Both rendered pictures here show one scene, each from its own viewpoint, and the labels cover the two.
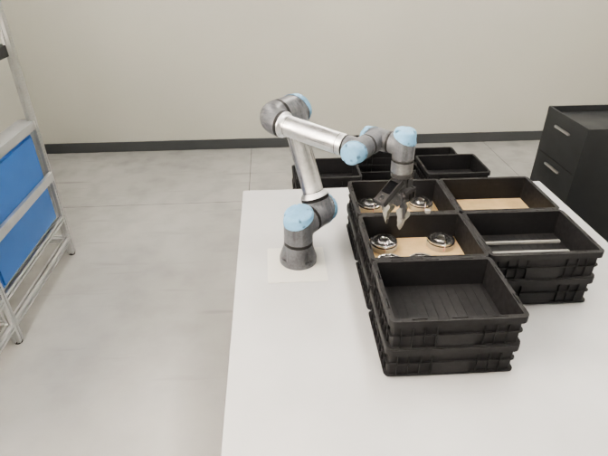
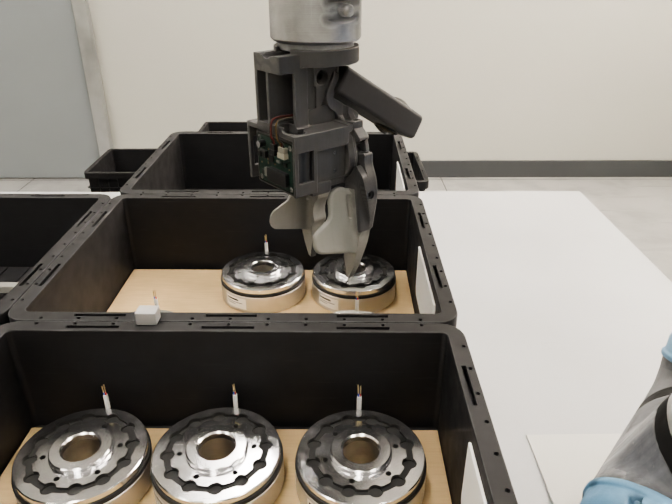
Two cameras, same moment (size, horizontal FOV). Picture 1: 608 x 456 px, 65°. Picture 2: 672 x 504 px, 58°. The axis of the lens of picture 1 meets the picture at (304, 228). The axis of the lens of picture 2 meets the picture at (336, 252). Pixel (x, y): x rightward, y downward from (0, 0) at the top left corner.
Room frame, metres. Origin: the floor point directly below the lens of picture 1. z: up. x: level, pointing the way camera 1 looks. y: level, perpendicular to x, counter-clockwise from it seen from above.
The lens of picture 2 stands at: (2.04, -0.29, 1.22)
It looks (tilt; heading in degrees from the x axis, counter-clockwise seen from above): 27 degrees down; 184
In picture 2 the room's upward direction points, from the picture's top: straight up
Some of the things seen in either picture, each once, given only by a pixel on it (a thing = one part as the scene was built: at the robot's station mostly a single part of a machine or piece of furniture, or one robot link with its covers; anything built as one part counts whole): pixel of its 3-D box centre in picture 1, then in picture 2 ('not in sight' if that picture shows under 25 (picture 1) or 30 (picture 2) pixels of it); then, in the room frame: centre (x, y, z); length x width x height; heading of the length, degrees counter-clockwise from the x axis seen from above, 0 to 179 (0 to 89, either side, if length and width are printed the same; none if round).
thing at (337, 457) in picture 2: not in sight; (360, 451); (1.68, -0.29, 0.86); 0.05 x 0.05 x 0.01
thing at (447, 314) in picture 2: (419, 236); (253, 254); (1.46, -0.41, 0.92); 0.40 x 0.30 x 0.02; 93
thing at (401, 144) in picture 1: (403, 144); not in sight; (1.52, -0.33, 1.24); 0.09 x 0.08 x 0.11; 52
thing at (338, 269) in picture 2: not in sight; (353, 269); (1.39, -0.30, 0.86); 0.05 x 0.05 x 0.01
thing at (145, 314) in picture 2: not in sight; (147, 315); (1.61, -0.47, 0.94); 0.02 x 0.01 x 0.01; 93
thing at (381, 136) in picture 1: (375, 140); not in sight; (1.56, -0.24, 1.24); 0.11 x 0.11 x 0.08; 52
